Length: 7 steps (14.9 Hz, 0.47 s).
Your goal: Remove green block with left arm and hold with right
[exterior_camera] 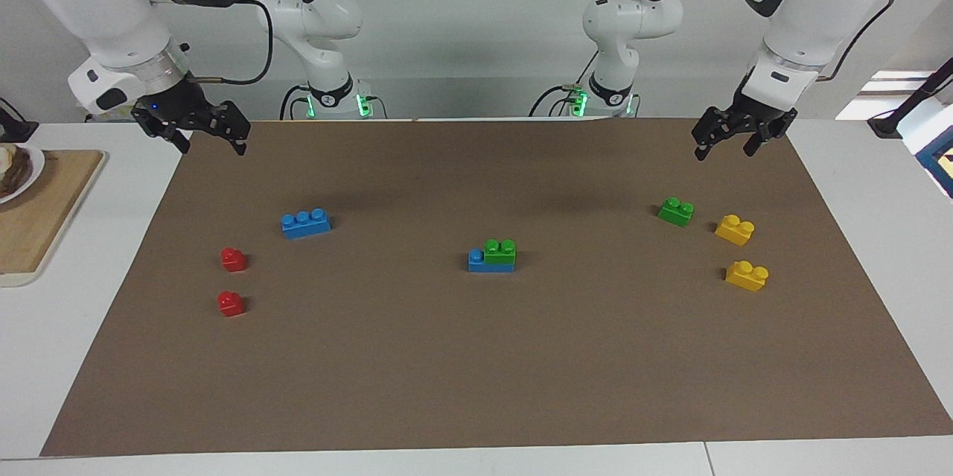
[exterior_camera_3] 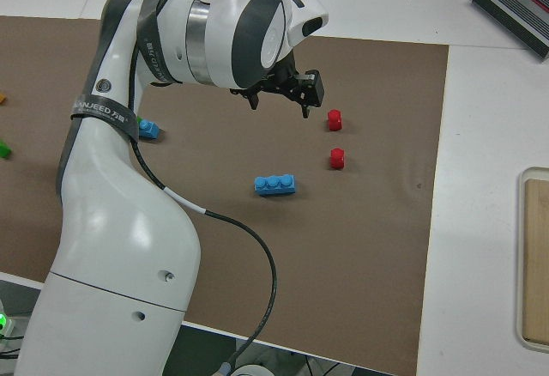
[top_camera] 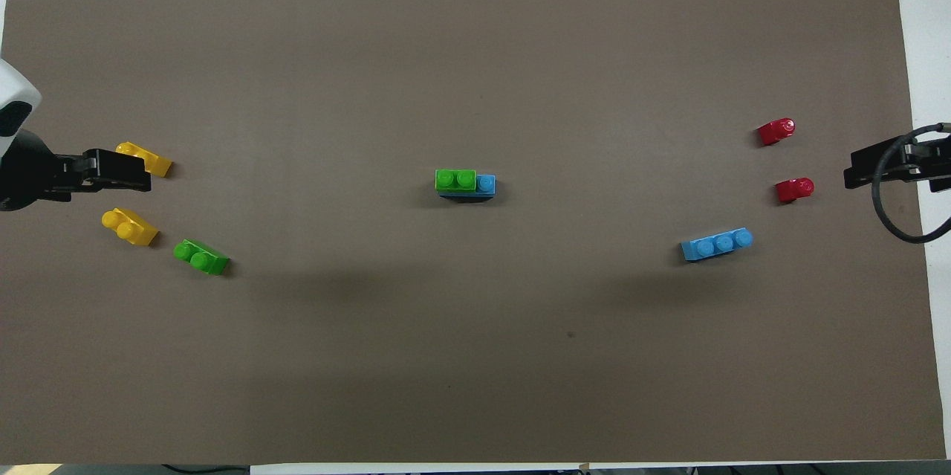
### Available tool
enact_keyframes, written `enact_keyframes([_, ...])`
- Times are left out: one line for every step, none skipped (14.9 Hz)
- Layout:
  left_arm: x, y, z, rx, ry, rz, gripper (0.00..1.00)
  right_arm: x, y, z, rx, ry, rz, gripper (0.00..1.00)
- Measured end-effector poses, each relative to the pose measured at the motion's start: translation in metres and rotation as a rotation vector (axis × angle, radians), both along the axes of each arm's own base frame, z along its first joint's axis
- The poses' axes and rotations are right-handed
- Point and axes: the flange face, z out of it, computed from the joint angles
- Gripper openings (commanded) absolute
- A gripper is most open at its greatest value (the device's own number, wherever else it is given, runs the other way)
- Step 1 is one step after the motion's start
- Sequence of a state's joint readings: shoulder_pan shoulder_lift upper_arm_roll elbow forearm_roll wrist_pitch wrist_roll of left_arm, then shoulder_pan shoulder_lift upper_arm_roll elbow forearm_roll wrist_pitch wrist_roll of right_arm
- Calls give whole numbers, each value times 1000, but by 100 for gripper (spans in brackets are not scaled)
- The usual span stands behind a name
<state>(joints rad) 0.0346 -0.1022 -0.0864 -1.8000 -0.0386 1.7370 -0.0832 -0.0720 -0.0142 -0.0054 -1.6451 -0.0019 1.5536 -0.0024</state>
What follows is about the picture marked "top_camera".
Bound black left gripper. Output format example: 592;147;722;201
0;129;152;212

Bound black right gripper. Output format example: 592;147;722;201
844;135;951;192

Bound green two-stud toy block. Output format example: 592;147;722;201
435;169;477;193
173;239;230;277

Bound blue three-stud toy block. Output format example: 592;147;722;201
681;227;753;262
438;174;496;198

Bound yellow two-stud toy block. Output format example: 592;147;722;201
101;208;160;247
115;141;173;178

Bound red one-stud toy block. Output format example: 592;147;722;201
776;178;815;204
757;118;796;146

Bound brown table mat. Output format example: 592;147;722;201
0;0;938;465

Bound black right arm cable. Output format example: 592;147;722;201
871;122;951;244

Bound black cable under table edge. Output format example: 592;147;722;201
162;464;250;475

